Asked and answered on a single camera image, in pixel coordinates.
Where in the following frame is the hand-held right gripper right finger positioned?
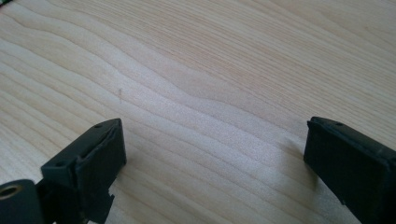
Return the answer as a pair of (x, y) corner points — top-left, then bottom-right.
(303, 116), (396, 224)

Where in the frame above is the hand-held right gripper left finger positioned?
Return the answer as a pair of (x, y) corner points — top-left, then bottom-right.
(35, 118), (128, 224)

